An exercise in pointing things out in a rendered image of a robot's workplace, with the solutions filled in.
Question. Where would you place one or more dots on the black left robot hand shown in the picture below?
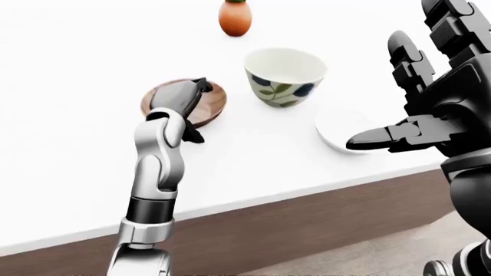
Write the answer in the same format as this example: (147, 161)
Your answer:
(174, 96)

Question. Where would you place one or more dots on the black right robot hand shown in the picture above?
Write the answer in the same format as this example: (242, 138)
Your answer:
(445, 95)

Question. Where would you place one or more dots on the brown wooden bowl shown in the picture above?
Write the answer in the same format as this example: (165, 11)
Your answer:
(211, 105)

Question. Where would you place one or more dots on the orange egg-shaped vase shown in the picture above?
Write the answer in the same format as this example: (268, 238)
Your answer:
(235, 17)

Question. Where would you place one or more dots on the white leaf-patterned bowl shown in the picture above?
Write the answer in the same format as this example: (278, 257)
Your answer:
(284, 77)

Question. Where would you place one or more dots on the plain white bowl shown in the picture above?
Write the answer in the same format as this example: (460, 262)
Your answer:
(339, 129)

